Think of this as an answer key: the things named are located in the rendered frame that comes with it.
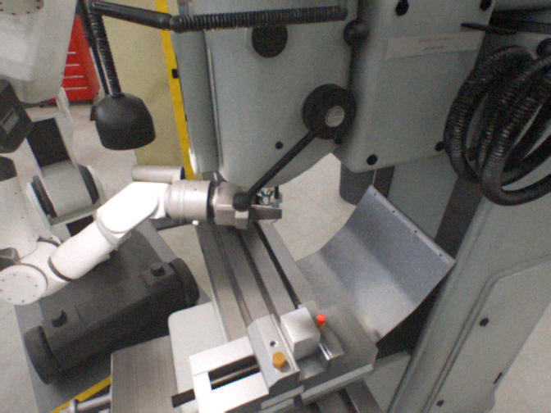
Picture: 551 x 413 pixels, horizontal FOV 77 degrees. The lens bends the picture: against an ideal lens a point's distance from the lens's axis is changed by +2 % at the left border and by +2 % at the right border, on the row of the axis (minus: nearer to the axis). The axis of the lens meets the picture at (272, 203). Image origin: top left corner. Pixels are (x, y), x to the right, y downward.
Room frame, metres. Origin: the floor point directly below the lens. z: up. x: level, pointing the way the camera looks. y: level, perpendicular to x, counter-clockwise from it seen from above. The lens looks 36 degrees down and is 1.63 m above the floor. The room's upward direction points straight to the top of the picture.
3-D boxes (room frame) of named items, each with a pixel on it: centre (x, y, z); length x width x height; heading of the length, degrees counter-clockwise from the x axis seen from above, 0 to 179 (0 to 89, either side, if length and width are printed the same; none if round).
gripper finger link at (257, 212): (0.51, 0.01, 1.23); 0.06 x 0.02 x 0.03; 88
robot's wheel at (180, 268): (0.98, 0.38, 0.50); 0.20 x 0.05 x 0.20; 38
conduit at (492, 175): (0.44, -0.31, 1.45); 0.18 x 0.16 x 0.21; 110
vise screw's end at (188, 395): (0.29, 0.16, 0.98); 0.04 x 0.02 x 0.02; 112
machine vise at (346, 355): (0.36, -0.02, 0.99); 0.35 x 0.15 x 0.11; 112
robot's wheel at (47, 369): (0.65, 0.80, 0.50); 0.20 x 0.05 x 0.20; 38
